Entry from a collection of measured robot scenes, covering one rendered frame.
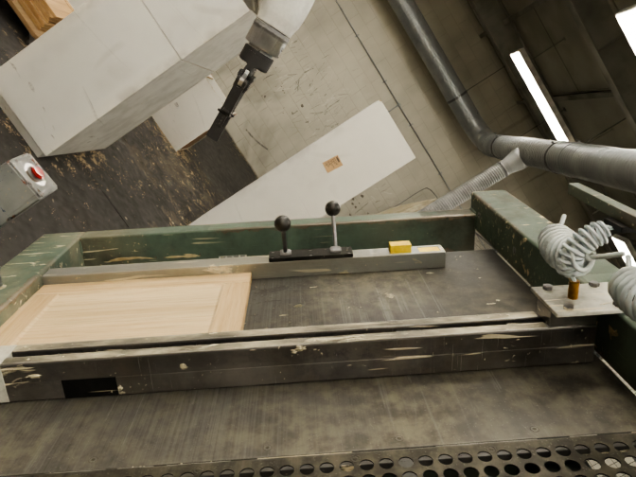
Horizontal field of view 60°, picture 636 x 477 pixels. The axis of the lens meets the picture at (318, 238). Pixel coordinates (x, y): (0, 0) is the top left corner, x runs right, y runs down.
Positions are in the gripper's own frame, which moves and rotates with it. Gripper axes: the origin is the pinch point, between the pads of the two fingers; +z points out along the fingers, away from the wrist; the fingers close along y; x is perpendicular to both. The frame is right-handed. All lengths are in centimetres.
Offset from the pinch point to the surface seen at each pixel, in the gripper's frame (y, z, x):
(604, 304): -56, -18, -70
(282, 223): -18.4, 8.0, -23.8
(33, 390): -59, 41, 0
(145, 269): -14.4, 35.6, -2.5
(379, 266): -13, 6, -50
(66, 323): -35, 44, 4
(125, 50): 201, 27, 84
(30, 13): 305, 57, 184
